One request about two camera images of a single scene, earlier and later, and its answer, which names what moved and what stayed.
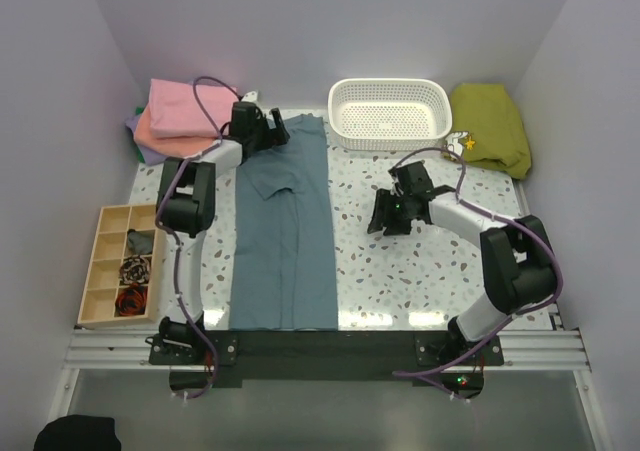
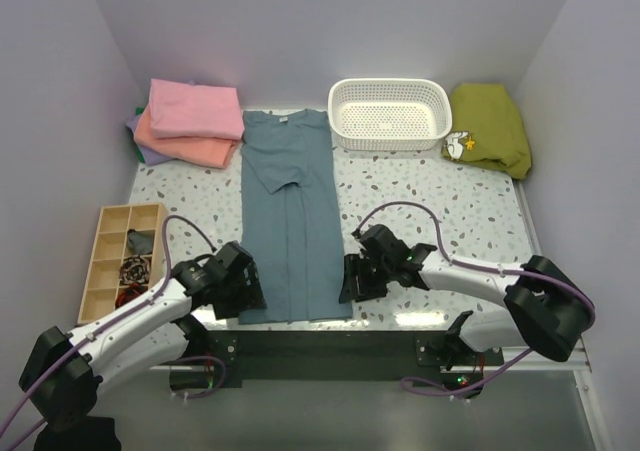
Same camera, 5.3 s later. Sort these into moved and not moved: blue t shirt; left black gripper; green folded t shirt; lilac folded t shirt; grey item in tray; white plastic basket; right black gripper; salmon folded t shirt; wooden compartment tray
Moved: left black gripper; blue t shirt; right black gripper
Not moved: salmon folded t shirt; white plastic basket; green folded t shirt; wooden compartment tray; lilac folded t shirt; grey item in tray
